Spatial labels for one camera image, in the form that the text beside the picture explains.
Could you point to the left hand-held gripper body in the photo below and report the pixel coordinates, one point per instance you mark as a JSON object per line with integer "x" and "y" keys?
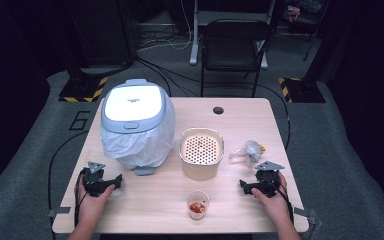
{"x": 93, "y": 181}

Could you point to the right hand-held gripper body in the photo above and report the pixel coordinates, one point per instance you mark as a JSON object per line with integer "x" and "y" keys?
{"x": 268, "y": 181}

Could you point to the clear plastic cup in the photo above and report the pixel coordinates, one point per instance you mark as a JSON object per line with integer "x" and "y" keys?
{"x": 197, "y": 200}

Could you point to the tea dregs with date slices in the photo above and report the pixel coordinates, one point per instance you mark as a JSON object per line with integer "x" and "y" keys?
{"x": 197, "y": 208}

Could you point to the person's right hand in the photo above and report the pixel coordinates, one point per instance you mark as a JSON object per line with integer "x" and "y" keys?
{"x": 275, "y": 205}

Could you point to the person's left hand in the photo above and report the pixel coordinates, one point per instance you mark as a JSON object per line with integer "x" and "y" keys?
{"x": 90, "y": 208}

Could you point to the crumpled clear plastic wrapper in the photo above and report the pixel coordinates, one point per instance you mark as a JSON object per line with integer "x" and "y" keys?
{"x": 248, "y": 151}

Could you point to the white plastic trash bag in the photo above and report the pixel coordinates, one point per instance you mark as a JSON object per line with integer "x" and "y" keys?
{"x": 140, "y": 146}

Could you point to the grey table clamp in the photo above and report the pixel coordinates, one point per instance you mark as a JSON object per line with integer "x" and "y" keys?
{"x": 60, "y": 211}
{"x": 306, "y": 215}

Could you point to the beige strainer container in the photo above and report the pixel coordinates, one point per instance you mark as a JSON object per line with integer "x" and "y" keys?
{"x": 201, "y": 150}

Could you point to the grey white pedal trash can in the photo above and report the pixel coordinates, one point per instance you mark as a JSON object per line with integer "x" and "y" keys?
{"x": 133, "y": 103}

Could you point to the stand base with hazard tape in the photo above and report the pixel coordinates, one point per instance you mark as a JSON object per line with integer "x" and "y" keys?
{"x": 305, "y": 90}
{"x": 80, "y": 89}

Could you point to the black folding chair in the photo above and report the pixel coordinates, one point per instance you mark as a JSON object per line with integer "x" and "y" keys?
{"x": 235, "y": 43}

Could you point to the black cabinet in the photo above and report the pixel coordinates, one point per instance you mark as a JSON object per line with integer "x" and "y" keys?
{"x": 100, "y": 31}

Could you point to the white desk frame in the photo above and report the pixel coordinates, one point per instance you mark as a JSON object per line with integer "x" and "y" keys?
{"x": 194, "y": 33}

